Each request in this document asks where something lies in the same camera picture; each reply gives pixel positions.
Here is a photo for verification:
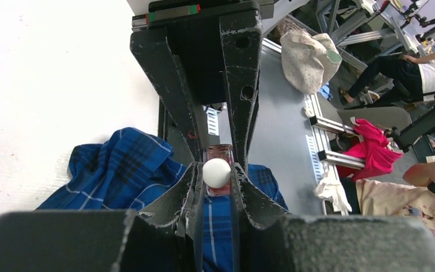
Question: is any seated person in black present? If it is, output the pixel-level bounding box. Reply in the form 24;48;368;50
338;52;435;105

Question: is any magenta cloth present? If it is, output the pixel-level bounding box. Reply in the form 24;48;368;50
336;117;403;181

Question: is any beige floral cloth bag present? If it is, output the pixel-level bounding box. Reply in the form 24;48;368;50
280;29;342;95

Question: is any operator hand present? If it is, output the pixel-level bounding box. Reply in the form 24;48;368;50
403;162;435;187

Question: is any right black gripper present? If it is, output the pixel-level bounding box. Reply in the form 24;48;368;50
130;1;262;169

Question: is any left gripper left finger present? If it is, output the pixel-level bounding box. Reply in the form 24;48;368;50
0;163;204;271

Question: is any red nail polish bottle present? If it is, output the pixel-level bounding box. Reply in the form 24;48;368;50
202;144;234;197

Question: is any operator floral shirt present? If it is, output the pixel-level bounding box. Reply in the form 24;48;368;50
354;153;435;260

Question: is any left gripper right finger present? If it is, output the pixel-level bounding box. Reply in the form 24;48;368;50
231;163;435;271

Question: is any blue plaid shirt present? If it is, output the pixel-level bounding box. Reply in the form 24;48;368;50
35;126;289;272

